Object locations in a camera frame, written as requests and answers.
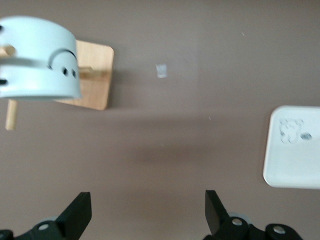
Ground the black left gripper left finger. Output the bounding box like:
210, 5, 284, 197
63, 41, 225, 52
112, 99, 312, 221
0, 191, 92, 240

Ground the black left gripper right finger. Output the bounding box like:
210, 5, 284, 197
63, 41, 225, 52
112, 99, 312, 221
203, 189, 304, 240

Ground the white smiley mug black handle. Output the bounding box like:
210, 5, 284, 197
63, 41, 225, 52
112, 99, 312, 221
0, 16, 83, 102

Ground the white tray with bunny print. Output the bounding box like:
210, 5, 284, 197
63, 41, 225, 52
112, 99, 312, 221
262, 105, 320, 190

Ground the wooden mug stand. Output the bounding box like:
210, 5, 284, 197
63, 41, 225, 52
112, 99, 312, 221
0, 39, 115, 131

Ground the small clear tape piece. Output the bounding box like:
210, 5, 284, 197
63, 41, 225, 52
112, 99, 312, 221
155, 63, 168, 79

